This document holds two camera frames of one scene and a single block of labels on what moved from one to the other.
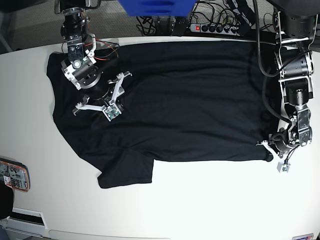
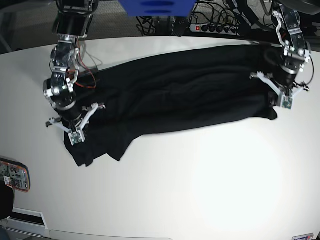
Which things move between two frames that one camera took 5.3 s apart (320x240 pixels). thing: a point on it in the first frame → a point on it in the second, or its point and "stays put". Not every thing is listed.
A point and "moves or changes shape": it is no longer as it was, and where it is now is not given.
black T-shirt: x=184 y=101 moves or changes shape
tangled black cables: x=146 y=25 stays put
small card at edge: x=309 y=236 stays put
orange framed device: x=15 y=175 stays put
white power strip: x=226 y=30 stays put
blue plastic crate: x=158 y=8 stays put
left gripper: x=110 y=109 → x=75 y=119
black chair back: x=6 y=200 stays put
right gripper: x=278 y=141 → x=282 y=81
